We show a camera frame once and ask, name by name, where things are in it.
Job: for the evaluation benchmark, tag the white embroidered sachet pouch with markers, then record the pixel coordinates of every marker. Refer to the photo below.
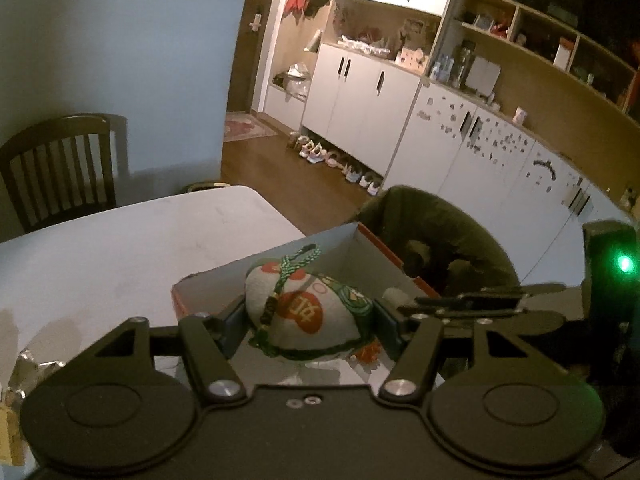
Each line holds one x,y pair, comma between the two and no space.
325,327

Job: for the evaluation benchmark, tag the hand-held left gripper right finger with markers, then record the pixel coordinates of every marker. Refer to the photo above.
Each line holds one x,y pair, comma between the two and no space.
391,327

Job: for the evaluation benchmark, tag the pink door mat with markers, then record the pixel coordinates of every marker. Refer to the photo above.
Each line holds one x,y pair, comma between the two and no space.
247,127

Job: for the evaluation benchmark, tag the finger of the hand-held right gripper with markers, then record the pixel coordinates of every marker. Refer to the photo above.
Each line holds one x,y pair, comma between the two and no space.
530,320
487,301

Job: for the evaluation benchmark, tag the silver foil packet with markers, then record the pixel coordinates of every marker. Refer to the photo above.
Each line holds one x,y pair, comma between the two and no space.
35,371

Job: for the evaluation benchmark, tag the group of water bottles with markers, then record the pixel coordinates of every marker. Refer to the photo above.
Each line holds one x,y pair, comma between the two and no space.
442,69

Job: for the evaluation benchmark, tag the white paper bag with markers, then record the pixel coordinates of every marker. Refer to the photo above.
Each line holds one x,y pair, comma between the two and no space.
563,54

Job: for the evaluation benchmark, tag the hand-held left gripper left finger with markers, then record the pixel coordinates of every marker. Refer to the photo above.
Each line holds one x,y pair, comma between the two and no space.
232,324

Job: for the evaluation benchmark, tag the white cup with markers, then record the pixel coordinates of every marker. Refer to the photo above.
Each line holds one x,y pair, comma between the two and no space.
520,116

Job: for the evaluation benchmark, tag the long white low cabinet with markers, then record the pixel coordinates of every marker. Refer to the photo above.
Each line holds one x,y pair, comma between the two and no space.
490,160

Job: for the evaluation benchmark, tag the white board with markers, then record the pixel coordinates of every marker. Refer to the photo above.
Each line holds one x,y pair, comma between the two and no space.
484,75

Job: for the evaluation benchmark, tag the row of shoes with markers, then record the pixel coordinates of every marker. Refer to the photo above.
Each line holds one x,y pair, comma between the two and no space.
330,160

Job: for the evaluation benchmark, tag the wooden wall shelf unit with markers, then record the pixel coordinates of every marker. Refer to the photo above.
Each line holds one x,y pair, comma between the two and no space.
545,25

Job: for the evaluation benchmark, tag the pale green cylinder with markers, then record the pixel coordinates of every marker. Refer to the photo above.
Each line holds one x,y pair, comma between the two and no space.
396,294

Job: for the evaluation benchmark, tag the white shoe cabinet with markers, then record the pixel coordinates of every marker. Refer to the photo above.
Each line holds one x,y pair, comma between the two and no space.
360,95

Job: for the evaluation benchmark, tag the pile of plastic wrapped items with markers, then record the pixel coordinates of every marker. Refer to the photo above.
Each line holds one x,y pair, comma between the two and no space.
365,46

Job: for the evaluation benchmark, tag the white entry bench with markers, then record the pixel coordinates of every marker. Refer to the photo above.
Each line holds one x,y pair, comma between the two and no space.
282,102

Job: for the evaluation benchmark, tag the small house shaped box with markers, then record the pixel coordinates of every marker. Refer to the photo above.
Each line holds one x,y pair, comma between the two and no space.
411,59

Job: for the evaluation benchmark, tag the black tall bottle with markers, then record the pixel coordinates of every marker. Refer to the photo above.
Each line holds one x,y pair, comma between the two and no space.
464,62

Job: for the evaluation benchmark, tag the red cardboard box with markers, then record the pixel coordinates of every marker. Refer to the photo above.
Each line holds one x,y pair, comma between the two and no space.
362,255

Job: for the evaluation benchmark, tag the pile of bags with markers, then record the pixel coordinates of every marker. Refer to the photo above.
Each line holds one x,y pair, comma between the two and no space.
292,75

